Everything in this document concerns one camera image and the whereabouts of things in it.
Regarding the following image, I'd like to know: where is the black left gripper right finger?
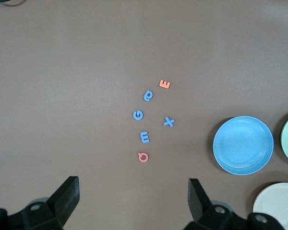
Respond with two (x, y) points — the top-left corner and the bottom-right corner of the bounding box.
(187, 178), (288, 230)

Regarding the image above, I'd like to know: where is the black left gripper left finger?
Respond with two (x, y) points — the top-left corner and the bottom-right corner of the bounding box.
(0, 176), (80, 230)

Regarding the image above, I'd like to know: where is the blue plate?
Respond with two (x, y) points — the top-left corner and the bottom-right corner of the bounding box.
(212, 115), (275, 175)

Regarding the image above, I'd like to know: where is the blue foam letter m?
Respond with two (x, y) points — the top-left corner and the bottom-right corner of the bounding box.
(138, 131), (151, 144)

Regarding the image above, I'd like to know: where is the blue foam letter X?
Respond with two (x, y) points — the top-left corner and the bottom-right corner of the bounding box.
(162, 116), (176, 128)

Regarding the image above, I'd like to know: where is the blue foam letter a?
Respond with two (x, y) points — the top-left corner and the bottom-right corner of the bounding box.
(143, 90), (154, 103)

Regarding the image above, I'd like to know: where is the pink foam letter Q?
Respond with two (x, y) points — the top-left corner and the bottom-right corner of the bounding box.
(137, 151), (150, 163)

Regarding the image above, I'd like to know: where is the beige plate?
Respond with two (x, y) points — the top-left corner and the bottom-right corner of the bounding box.
(252, 182), (288, 230)

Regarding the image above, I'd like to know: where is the dark curved cable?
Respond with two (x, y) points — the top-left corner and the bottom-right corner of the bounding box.
(0, 0), (27, 7)

